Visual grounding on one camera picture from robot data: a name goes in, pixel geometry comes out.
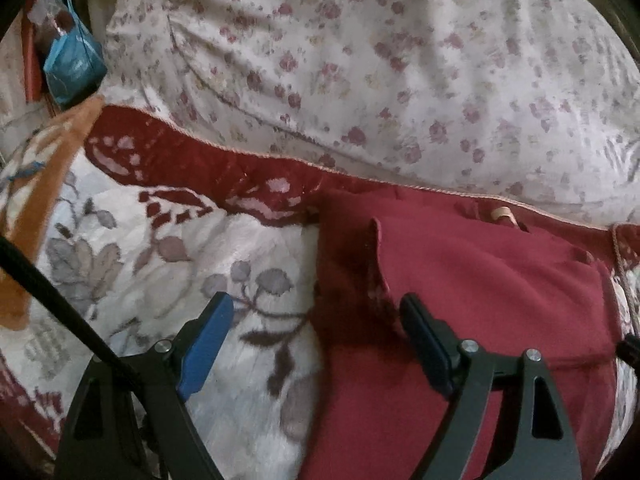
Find red and white fleece blanket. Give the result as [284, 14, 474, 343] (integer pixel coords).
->
[0, 104, 640, 480]

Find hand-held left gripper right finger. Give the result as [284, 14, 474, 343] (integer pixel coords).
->
[399, 293, 584, 480]

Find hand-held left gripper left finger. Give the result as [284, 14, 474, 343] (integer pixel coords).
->
[52, 291, 236, 480]

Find black cable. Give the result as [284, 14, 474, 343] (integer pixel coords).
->
[0, 236, 151, 411]

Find floral print quilt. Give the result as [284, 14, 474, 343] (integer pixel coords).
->
[102, 0, 640, 222]

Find dark red pants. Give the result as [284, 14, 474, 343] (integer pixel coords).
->
[299, 187, 632, 480]

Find blue plastic packet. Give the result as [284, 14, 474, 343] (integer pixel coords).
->
[42, 0, 107, 109]

